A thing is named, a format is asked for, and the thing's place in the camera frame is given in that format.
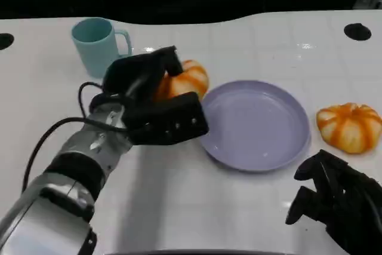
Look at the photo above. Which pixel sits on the orange and white bread roll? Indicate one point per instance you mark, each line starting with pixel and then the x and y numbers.
pixel 185 80
pixel 349 128

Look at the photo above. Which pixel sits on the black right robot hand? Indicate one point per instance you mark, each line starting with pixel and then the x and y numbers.
pixel 343 189

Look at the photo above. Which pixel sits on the lilac plate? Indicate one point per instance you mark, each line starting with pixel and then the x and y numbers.
pixel 256 126

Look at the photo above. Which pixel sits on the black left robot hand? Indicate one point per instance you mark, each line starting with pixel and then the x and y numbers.
pixel 134 73

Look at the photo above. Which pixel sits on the pale green mug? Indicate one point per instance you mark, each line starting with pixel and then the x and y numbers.
pixel 97 47

